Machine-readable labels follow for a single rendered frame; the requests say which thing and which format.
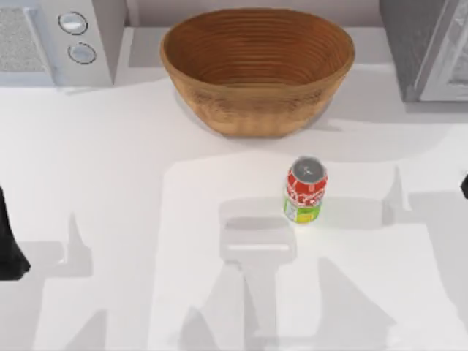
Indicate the red and green can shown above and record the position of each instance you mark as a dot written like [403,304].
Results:
[304,197]

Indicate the brown woven basket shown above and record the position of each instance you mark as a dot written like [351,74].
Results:
[256,62]

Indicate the round microwave knob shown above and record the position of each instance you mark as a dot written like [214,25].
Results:
[82,53]
[73,22]

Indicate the pale microwave oven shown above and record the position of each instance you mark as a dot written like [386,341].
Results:
[55,40]

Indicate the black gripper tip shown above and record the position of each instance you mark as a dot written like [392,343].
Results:
[9,245]
[464,184]

